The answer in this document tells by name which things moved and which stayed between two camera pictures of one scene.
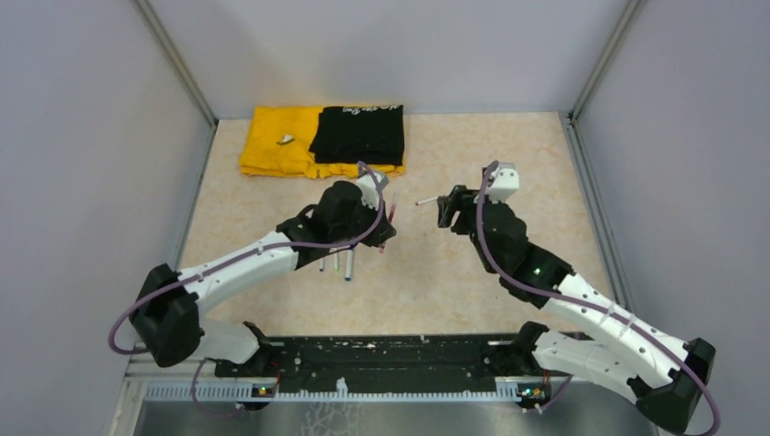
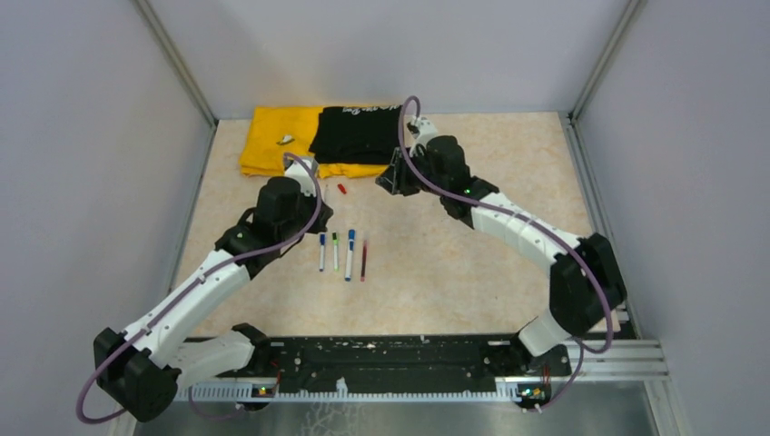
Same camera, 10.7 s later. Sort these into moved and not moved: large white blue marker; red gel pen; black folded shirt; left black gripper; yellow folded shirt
Moved: left black gripper; red gel pen
Not moved: large white blue marker; black folded shirt; yellow folded shirt
